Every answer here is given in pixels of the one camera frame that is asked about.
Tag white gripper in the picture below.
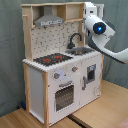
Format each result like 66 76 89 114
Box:
83 2 97 19

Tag red stove knob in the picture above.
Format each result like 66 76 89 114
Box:
72 66 78 72
54 73 60 79

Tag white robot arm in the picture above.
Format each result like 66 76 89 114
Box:
82 2 128 63

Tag wooden toy kitchen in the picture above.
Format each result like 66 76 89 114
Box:
22 2 103 128

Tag black toy faucet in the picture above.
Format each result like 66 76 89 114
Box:
67 33 82 49

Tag grey toy sink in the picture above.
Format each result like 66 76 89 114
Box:
65 47 94 56

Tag grey range hood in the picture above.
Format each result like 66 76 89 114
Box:
35 5 64 27

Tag white fridge door dispenser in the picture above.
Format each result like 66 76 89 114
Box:
80 56 102 104

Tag black stovetop red burners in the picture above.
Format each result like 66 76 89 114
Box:
34 53 71 66

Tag oven door with window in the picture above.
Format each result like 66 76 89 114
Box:
49 77 79 118

